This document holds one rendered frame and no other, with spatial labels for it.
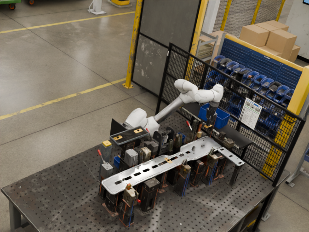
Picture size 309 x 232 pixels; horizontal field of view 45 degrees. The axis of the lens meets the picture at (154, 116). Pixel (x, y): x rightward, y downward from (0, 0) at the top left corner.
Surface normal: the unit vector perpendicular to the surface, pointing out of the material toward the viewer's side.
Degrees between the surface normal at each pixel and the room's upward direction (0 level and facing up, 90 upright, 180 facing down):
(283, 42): 90
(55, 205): 0
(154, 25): 91
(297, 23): 90
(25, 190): 0
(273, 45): 90
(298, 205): 0
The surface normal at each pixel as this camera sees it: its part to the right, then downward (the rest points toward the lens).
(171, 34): -0.69, 0.32
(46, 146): 0.16, -0.83
